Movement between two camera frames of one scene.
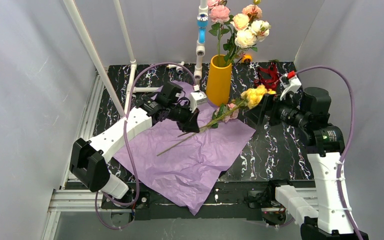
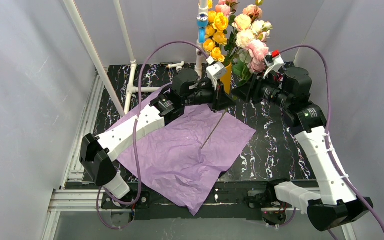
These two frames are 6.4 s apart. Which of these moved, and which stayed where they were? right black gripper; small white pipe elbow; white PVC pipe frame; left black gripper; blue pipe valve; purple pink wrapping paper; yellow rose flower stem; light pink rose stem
Moved: left black gripper; light pink rose stem; right black gripper; yellow rose flower stem
Stayed: white PVC pipe frame; purple pink wrapping paper; small white pipe elbow; blue pipe valve
